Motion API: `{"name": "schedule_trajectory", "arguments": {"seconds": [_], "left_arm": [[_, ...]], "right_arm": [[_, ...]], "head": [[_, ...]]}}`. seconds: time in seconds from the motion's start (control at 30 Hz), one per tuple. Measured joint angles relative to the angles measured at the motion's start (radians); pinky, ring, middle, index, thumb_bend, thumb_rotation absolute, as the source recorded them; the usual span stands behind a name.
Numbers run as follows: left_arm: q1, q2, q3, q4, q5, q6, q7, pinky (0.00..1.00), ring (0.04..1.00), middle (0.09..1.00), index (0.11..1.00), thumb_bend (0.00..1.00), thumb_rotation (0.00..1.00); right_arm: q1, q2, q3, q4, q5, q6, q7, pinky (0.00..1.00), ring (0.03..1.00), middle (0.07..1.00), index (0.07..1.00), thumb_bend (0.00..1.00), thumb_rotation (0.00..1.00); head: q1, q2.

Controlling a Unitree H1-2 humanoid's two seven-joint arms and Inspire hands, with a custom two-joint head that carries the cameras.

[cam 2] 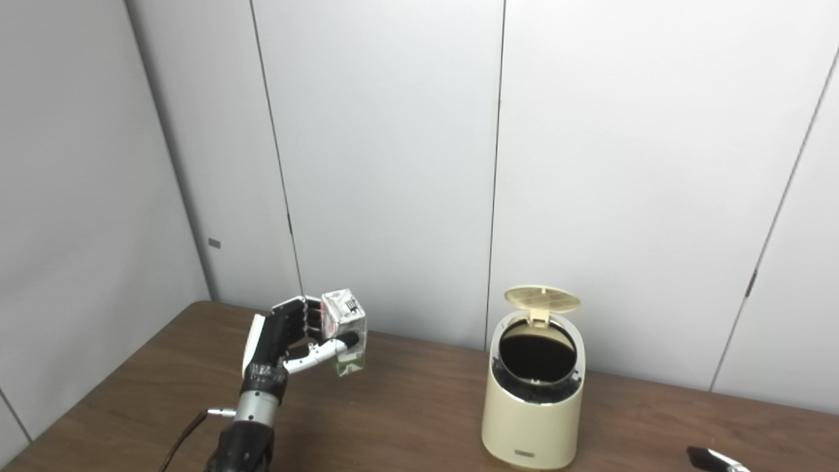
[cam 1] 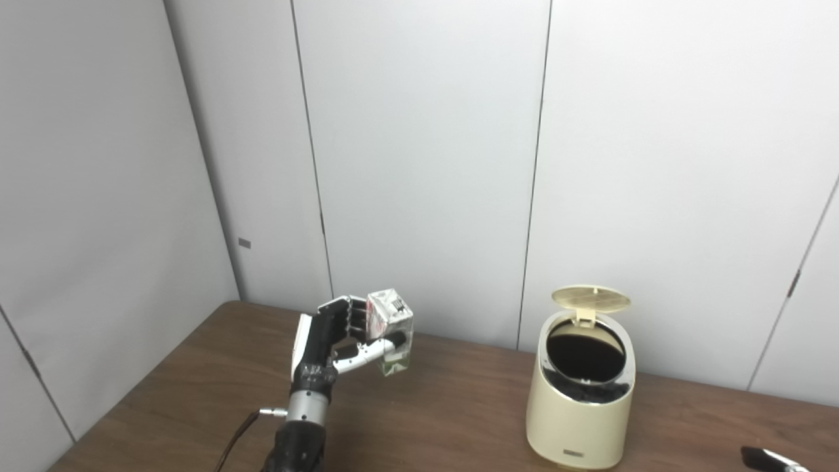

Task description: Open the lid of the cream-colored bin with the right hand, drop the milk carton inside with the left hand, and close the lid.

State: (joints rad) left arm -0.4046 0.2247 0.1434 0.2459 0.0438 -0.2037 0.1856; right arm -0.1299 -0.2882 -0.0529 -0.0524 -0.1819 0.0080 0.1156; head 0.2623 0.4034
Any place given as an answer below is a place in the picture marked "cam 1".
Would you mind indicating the cream-colored bin body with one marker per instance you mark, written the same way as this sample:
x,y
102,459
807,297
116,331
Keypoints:
x,y
577,426

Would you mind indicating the black wall panel hinge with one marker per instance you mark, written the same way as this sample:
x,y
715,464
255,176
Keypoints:
x,y
794,283

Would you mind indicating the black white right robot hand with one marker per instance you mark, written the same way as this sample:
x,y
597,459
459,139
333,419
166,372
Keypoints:
x,y
770,461

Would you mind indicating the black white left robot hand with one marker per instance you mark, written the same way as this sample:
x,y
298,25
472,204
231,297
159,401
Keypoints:
x,y
318,344

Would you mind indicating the white green milk carton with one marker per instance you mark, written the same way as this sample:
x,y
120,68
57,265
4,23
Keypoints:
x,y
392,314

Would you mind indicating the cream round bin lid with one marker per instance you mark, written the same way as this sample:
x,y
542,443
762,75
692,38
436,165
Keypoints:
x,y
590,298

